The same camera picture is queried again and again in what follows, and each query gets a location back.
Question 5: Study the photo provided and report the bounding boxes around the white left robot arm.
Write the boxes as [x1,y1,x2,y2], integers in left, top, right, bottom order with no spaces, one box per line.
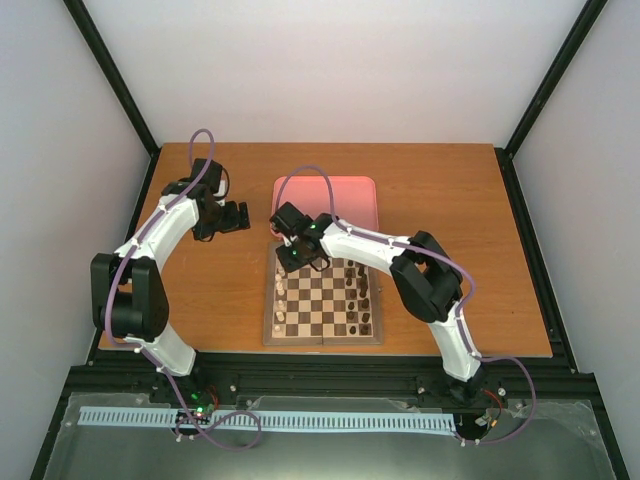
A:
[90,158,250,403]

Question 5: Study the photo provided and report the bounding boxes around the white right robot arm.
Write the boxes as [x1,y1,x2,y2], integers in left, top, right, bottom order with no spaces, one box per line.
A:
[270,202,484,405]

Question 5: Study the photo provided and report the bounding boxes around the wooden chess board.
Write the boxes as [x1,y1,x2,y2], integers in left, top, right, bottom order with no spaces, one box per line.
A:
[263,242,384,347]

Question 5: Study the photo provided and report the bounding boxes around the pink plastic tray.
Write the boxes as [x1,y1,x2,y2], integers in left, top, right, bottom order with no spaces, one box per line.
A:
[271,175,379,231]

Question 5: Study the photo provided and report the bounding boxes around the black aluminium frame rail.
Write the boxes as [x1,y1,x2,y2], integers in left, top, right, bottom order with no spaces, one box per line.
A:
[59,349,601,416]

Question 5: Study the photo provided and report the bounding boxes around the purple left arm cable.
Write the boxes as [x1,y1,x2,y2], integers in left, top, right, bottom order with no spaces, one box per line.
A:
[102,128,263,451]

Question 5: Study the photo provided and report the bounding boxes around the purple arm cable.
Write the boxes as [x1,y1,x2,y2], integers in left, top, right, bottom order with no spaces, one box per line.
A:
[276,165,538,447]
[102,128,263,451]

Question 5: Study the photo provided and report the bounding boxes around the light blue slotted cable duct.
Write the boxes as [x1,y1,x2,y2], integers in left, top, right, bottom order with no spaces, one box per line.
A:
[77,406,456,435]

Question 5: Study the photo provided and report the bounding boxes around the left black corner post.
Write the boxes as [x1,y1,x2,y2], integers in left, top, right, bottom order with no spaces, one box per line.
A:
[62,0,161,156]

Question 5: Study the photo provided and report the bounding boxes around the black corner post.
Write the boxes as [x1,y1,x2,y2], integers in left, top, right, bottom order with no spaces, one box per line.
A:
[62,0,161,156]
[504,0,610,151]

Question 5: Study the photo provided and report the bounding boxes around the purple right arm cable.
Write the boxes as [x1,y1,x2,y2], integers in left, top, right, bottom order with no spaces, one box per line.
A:
[276,165,538,447]

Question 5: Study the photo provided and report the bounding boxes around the right black corner post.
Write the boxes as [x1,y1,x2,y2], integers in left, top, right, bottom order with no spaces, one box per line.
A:
[504,0,610,151]

